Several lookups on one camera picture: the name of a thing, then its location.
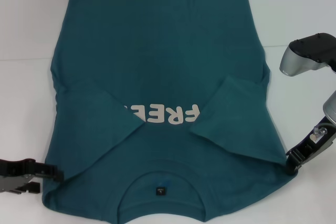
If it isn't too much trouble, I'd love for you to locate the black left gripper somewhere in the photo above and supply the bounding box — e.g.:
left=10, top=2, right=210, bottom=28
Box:
left=0, top=157, right=65, bottom=196

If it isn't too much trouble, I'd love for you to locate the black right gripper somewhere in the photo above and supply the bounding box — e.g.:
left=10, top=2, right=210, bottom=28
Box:
left=285, top=118, right=336, bottom=176

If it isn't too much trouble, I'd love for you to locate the teal FREE print T-shirt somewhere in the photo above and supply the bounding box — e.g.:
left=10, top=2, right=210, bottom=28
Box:
left=41, top=0, right=296, bottom=224

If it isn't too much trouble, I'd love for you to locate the right gripper cable with plugs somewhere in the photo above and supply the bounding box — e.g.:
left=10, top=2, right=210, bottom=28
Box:
left=309, top=126, right=328, bottom=144

